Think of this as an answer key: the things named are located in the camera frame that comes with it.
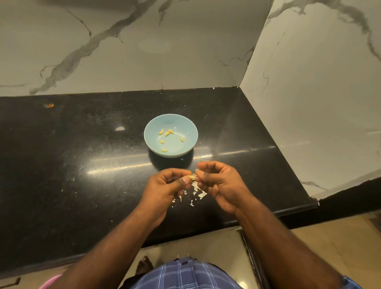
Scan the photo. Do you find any person's left foot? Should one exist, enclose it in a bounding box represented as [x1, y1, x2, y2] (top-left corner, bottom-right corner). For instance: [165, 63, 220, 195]
[136, 256, 154, 276]

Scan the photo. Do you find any person's right forearm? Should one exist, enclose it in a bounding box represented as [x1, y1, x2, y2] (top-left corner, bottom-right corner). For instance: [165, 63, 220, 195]
[236, 199, 346, 289]

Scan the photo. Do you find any black drawer handle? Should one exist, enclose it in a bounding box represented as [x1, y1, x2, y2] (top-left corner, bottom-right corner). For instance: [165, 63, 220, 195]
[0, 277, 21, 288]

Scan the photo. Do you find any pink plastic bucket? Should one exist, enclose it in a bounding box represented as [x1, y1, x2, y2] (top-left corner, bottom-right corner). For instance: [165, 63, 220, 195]
[38, 274, 63, 289]

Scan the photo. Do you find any pile of garlic skins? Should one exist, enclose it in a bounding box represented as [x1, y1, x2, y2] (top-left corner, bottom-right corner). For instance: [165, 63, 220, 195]
[171, 181, 208, 208]

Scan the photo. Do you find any blue plaid shirt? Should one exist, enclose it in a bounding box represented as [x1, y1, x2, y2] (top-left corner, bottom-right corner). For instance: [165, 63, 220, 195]
[130, 258, 363, 289]

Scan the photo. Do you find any cluster of peeled garlic cloves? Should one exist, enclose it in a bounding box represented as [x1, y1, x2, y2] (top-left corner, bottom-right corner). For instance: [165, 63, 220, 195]
[157, 128, 187, 153]

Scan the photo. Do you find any person's left hand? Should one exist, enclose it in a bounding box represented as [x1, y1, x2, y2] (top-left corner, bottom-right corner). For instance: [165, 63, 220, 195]
[137, 168, 194, 225]

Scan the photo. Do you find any black cabinet trim strip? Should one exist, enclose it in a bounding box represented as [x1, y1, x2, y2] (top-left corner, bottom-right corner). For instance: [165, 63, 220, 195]
[238, 229, 270, 289]

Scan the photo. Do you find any person's right hand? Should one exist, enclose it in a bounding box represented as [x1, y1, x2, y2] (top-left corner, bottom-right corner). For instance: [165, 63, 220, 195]
[195, 161, 255, 215]

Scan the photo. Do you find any light blue bowl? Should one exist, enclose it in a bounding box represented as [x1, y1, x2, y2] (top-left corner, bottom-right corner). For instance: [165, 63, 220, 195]
[143, 114, 199, 158]

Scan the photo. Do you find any person's left forearm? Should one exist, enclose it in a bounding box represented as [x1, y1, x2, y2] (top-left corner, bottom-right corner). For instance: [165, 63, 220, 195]
[50, 211, 158, 289]

